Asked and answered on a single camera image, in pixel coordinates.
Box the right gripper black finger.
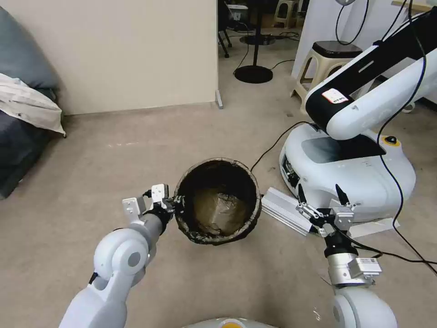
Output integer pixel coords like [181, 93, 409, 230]
[335, 183, 358, 211]
[295, 183, 328, 229]

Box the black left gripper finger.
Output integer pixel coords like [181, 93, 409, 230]
[162, 195, 186, 210]

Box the round trash can black liner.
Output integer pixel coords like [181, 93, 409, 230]
[173, 157, 263, 246]

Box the silver ribbed aluminium box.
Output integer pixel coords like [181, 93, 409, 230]
[261, 187, 320, 236]

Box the white flat board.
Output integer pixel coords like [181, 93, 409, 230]
[348, 217, 400, 239]

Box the white robot front shell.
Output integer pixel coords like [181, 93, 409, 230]
[177, 317, 267, 328]

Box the black stand round base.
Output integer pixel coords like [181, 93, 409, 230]
[234, 0, 275, 83]

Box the beige plastic stool dark seat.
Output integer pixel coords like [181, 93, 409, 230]
[290, 40, 363, 117]

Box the beige partition panel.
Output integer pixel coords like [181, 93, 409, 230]
[6, 0, 225, 116]

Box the white crumpled cloth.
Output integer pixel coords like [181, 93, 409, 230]
[0, 72, 67, 138]

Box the black office chair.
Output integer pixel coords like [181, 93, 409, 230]
[218, 0, 234, 59]

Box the dark grey round stand base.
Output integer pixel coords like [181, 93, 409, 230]
[239, 33, 276, 46]

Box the grey pillow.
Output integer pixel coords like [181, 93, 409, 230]
[0, 6, 59, 90]

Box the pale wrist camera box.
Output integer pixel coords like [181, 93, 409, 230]
[329, 205, 356, 233]
[151, 184, 170, 205]

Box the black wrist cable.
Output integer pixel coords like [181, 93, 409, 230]
[345, 235, 437, 266]

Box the long black hanging cable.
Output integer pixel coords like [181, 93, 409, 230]
[377, 0, 437, 266]

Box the black floor cable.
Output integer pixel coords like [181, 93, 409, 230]
[250, 121, 310, 171]

